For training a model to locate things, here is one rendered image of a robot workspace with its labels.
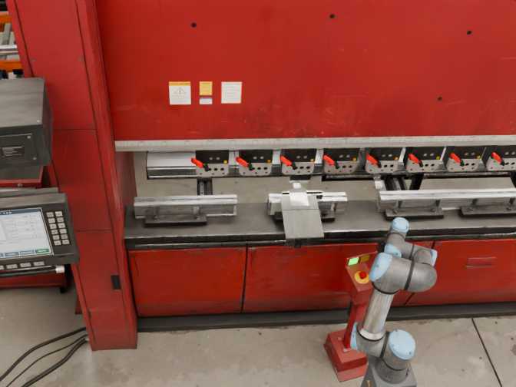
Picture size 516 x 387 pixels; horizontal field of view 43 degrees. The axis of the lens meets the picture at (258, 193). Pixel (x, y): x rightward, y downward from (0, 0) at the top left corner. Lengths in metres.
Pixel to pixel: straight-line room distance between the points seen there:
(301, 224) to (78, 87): 1.25
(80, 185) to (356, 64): 1.24
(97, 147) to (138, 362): 1.56
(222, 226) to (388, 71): 1.11
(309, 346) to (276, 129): 1.50
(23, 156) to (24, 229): 0.34
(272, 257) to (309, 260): 0.20
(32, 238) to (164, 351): 1.51
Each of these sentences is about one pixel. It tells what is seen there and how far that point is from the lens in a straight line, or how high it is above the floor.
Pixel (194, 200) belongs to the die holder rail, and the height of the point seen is 0.97.
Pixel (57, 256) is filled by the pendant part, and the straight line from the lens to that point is 2.65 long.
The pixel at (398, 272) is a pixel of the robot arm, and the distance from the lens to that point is 2.51.
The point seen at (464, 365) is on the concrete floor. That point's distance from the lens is 4.07.
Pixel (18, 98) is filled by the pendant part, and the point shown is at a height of 1.95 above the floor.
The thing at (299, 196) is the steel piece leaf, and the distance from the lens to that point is 3.23.
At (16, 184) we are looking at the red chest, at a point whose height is 0.99.
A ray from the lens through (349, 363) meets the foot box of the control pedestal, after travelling 3.79.
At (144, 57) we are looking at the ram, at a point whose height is 1.84.
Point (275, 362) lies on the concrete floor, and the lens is 3.83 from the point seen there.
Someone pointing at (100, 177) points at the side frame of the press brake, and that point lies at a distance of 2.77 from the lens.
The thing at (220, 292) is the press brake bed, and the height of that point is 0.38.
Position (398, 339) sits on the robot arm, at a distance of 2.82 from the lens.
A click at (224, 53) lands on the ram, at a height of 1.85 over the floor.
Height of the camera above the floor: 3.34
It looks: 47 degrees down
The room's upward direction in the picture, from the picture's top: 5 degrees clockwise
